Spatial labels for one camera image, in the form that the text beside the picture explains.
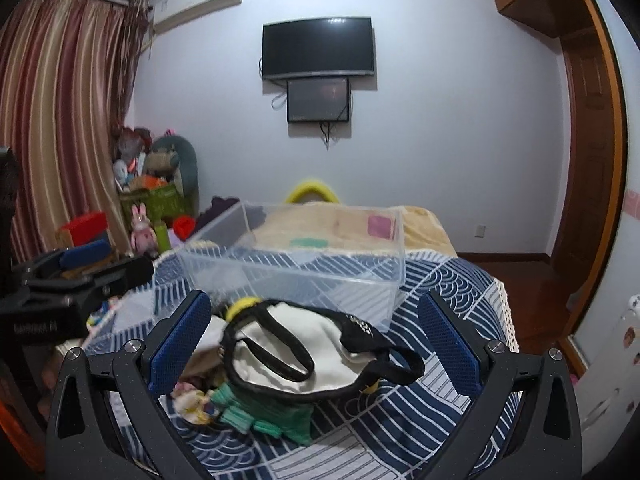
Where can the green storage box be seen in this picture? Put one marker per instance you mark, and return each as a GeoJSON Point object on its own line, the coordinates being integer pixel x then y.
{"type": "Point", "coordinates": [160, 203]}

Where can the yellow round soft ball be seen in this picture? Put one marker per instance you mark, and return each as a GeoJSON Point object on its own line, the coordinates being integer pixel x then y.
{"type": "Point", "coordinates": [240, 305]}

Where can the red plush item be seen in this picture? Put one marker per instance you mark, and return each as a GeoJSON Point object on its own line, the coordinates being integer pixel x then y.
{"type": "Point", "coordinates": [183, 227]}

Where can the black wall television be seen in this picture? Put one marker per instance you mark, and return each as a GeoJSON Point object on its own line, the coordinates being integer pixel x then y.
{"type": "Point", "coordinates": [318, 47]}

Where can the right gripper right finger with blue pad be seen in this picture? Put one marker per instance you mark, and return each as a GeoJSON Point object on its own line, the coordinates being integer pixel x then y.
{"type": "Point", "coordinates": [544, 440]}

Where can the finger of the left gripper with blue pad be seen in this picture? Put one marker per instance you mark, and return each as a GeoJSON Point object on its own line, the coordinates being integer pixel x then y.
{"type": "Point", "coordinates": [85, 255]}

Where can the white wall socket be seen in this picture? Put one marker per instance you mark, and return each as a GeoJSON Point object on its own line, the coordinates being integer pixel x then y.
{"type": "Point", "coordinates": [480, 231]}

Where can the striped red beige curtain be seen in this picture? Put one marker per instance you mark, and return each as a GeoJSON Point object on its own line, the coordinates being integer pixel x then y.
{"type": "Point", "coordinates": [67, 74]}

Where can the yellow foam arch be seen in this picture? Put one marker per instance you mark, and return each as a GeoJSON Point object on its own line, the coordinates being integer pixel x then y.
{"type": "Point", "coordinates": [311, 191]}

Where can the green knitted cloth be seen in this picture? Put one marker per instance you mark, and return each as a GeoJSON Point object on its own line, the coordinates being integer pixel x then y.
{"type": "Point", "coordinates": [263, 414]}

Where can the small black wall monitor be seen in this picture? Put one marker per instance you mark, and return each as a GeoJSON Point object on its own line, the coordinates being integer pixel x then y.
{"type": "Point", "coordinates": [321, 99]}

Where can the pink plush rabbit toy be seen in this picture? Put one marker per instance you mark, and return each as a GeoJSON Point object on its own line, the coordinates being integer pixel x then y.
{"type": "Point", "coordinates": [143, 239]}

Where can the blue white patterned tablecloth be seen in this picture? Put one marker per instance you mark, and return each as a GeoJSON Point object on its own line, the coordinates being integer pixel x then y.
{"type": "Point", "coordinates": [383, 403]}

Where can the brown wooden door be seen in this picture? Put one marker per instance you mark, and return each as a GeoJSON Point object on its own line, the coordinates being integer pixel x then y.
{"type": "Point", "coordinates": [589, 182]}

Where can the white wardrobe door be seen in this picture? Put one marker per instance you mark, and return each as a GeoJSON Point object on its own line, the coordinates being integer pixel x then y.
{"type": "Point", "coordinates": [608, 336]}

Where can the clear plastic storage box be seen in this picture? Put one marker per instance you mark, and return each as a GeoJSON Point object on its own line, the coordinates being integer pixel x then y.
{"type": "Point", "coordinates": [344, 258]}

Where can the grey plush dinosaur toy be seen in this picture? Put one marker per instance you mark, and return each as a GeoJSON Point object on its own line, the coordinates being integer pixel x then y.
{"type": "Point", "coordinates": [174, 159]}

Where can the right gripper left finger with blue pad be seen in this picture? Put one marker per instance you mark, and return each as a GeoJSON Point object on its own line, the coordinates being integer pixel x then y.
{"type": "Point", "coordinates": [83, 439]}

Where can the floral fabric piece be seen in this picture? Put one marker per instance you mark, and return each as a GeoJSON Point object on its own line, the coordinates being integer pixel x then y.
{"type": "Point", "coordinates": [193, 405]}

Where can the red box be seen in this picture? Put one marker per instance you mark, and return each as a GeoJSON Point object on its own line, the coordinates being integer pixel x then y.
{"type": "Point", "coordinates": [82, 230]}

